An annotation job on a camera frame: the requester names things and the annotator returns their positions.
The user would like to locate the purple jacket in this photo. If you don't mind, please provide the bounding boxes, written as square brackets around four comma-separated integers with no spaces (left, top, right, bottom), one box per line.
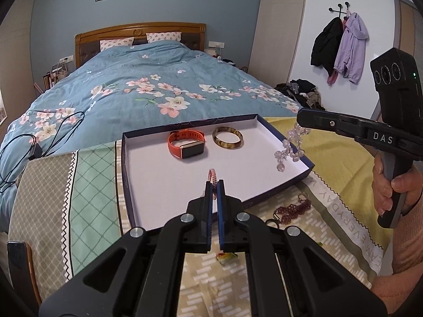
[327,12,369,86]

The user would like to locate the black cable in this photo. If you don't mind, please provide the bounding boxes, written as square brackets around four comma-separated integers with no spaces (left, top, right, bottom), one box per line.
[0,110,86,194]

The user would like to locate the pile of dark clothes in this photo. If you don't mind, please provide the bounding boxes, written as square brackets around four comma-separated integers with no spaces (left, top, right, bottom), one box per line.
[274,79,326,111]

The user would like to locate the shallow white box tray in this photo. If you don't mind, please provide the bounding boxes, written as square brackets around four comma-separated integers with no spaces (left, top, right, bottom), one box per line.
[121,114,315,232]

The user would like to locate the blue floral duvet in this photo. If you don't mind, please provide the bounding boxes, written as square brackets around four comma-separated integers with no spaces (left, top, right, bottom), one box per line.
[0,41,303,235]

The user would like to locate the orange smartwatch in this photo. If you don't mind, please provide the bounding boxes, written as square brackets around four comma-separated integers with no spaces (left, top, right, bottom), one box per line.
[168,129,206,160]

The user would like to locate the black jacket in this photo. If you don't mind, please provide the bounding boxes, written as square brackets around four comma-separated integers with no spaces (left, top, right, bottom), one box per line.
[311,16,344,76]

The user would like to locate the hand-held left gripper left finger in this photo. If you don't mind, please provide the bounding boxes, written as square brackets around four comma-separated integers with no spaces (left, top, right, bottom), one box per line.
[40,180,214,317]

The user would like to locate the wooden door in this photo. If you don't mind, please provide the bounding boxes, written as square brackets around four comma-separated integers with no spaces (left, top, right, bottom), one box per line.
[393,0,423,57]

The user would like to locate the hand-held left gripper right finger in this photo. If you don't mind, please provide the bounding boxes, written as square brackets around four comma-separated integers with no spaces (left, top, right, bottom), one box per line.
[218,180,387,317]

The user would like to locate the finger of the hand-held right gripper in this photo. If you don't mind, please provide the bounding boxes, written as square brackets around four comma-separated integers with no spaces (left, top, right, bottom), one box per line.
[297,109,367,146]
[301,107,346,116]

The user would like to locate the dark purple bead necklace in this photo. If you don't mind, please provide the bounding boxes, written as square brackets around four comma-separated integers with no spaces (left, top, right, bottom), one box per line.
[273,193,313,227]

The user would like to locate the pink cord charm bracelet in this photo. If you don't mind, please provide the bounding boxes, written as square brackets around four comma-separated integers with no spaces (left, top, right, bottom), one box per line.
[206,168,219,202]

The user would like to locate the black wall coat rack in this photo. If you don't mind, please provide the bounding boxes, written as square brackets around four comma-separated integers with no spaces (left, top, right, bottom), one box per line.
[329,2,351,18]

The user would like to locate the dark wooden chair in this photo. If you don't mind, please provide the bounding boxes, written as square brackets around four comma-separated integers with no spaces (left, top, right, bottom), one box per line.
[7,242,42,304]

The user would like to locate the clear crystal bead bracelet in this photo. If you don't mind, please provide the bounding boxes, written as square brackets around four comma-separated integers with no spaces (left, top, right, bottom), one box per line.
[274,124,311,173]

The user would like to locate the bedside table clutter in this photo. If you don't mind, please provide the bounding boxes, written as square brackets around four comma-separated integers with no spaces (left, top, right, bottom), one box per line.
[42,59,68,90]

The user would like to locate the tortoiseshell bangle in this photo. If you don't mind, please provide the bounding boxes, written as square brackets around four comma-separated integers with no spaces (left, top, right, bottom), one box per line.
[212,126,244,150]

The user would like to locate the wooden bed headboard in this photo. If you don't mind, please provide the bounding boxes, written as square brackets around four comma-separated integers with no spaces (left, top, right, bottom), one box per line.
[75,22,206,70]

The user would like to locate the person's right hand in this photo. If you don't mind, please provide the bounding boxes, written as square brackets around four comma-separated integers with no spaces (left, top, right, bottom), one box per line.
[372,163,423,215]

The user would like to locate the patterned patchwork cloth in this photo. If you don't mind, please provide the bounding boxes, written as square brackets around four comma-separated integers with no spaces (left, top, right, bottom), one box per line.
[8,115,394,317]

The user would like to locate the white patterned pillow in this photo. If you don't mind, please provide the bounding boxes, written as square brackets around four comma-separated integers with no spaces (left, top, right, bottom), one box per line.
[146,32,182,44]
[100,37,134,52]

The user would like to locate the person's right forearm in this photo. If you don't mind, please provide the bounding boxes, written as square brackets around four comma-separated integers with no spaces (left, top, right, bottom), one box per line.
[370,185,423,307]

